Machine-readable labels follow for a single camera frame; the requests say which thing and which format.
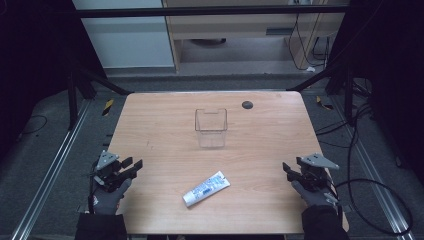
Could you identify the clear plastic container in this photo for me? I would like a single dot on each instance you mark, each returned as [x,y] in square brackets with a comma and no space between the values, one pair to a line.
[211,131]

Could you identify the light wooden desk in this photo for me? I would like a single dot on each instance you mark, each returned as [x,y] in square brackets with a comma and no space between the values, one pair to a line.
[233,28]

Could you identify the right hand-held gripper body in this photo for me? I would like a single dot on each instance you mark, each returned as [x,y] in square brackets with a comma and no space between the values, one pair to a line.
[315,166]

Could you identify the black horizontal bar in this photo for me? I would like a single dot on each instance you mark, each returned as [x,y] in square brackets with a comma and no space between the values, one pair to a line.
[200,11]

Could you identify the white and blue tube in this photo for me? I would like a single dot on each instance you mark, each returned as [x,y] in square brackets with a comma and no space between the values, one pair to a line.
[206,188]

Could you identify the black metal stand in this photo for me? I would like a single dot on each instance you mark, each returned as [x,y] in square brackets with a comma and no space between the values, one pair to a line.
[72,100]
[349,96]

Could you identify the dark curtain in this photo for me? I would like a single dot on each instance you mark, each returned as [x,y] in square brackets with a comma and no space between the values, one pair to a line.
[30,66]
[393,83]

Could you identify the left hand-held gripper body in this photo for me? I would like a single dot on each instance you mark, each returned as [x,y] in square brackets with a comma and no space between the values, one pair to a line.
[108,166]

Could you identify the person's right hand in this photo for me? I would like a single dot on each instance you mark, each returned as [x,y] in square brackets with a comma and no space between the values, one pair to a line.
[316,198]

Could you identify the white cabinet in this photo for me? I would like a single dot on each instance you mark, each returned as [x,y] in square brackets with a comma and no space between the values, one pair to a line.
[126,40]

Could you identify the aluminium floor rail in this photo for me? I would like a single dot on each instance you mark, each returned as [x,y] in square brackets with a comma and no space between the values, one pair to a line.
[56,166]
[370,170]

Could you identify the dark round table grommet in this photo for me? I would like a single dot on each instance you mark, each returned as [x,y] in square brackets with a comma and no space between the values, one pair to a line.
[247,105]

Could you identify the yellow and black tape strip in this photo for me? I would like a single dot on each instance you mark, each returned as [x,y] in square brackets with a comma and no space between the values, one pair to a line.
[107,107]
[324,104]

